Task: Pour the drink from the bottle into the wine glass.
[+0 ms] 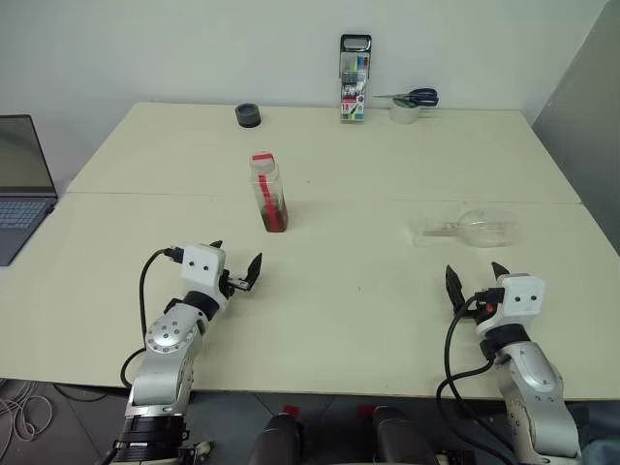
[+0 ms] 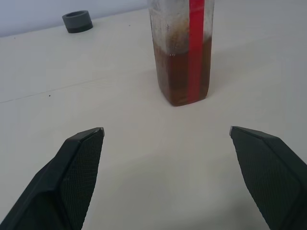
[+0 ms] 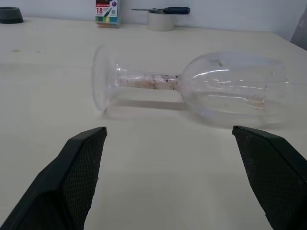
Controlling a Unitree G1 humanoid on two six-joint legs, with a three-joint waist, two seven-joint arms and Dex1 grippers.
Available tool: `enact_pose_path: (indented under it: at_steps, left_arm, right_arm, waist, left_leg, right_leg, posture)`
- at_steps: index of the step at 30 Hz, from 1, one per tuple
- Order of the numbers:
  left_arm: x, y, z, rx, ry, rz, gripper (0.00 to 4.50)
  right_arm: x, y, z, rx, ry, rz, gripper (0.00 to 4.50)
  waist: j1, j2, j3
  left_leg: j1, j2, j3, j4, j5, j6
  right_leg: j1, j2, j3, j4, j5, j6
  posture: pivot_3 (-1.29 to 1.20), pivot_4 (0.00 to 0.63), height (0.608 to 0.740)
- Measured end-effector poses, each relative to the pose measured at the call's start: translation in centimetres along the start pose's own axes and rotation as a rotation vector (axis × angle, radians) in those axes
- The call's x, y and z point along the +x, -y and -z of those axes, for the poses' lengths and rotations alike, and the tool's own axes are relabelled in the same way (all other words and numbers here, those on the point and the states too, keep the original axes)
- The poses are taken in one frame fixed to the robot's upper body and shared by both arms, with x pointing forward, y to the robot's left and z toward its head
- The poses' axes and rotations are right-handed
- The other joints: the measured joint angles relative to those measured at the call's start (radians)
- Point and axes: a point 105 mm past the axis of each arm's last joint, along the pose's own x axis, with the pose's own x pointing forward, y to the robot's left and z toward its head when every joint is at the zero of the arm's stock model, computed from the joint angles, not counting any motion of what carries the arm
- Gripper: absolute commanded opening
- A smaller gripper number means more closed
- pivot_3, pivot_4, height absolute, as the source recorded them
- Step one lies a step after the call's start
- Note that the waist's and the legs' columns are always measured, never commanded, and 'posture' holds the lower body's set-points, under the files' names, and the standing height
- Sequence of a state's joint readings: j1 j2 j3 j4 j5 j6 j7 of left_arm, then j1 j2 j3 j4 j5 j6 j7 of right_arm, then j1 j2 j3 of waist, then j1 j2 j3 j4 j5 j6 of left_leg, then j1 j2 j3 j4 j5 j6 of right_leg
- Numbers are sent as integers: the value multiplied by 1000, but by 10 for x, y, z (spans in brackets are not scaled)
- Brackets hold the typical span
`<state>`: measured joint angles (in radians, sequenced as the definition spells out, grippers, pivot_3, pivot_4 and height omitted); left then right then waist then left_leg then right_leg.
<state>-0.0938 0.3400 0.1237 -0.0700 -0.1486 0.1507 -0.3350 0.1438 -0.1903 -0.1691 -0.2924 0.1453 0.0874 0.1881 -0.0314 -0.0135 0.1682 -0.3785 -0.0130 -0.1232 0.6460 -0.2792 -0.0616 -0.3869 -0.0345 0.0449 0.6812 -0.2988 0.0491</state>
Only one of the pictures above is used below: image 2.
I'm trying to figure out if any dark grey ring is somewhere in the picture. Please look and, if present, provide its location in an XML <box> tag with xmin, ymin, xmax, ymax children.
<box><xmin>62</xmin><ymin>10</ymin><xmax>93</xmax><ymax>34</ymax></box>

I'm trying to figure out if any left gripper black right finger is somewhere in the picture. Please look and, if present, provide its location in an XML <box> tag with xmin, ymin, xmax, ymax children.
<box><xmin>229</xmin><ymin>126</ymin><xmax>307</xmax><ymax>230</ymax></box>

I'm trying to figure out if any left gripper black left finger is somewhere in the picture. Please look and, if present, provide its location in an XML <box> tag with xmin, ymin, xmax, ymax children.
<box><xmin>0</xmin><ymin>127</ymin><xmax>106</xmax><ymax>230</ymax></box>

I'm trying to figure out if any clear bottle with red label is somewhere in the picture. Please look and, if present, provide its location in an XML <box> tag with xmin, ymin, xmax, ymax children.
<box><xmin>148</xmin><ymin>0</ymin><xmax>215</xmax><ymax>107</ymax></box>

